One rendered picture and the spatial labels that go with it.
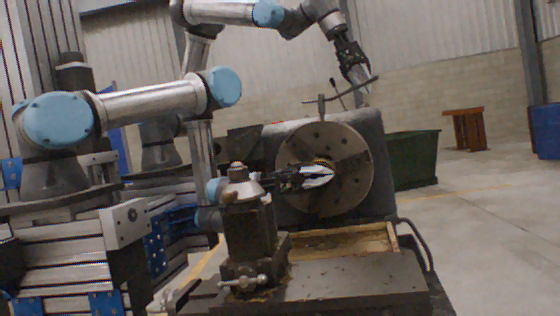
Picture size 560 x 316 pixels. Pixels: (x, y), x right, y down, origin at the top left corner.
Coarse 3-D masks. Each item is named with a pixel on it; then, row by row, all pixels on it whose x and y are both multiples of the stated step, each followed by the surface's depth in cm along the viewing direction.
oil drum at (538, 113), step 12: (540, 108) 611; (552, 108) 599; (540, 120) 615; (552, 120) 601; (540, 132) 619; (552, 132) 603; (540, 144) 623; (552, 144) 606; (540, 156) 628; (552, 156) 608
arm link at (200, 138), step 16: (192, 112) 114; (192, 128) 115; (208, 128) 117; (192, 144) 116; (208, 144) 116; (192, 160) 117; (208, 160) 116; (208, 176) 116; (208, 208) 116; (208, 224) 114
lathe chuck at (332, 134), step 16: (304, 128) 120; (320, 128) 119; (336, 128) 118; (352, 128) 118; (320, 144) 120; (336, 144) 119; (352, 144) 118; (288, 160) 122; (304, 176) 122; (336, 176) 120; (352, 176) 119; (368, 176) 118; (336, 192) 120; (352, 192) 119; (304, 208) 122; (336, 208) 120; (352, 208) 120
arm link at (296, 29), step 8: (296, 8) 114; (296, 16) 111; (304, 16) 113; (296, 24) 112; (304, 24) 114; (312, 24) 116; (280, 32) 117; (288, 32) 115; (296, 32) 116; (288, 40) 120
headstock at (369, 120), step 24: (312, 120) 137; (336, 120) 134; (360, 120) 132; (264, 144) 140; (384, 144) 132; (384, 168) 132; (384, 192) 132; (288, 216) 140; (312, 216) 138; (336, 216) 136; (360, 216) 135
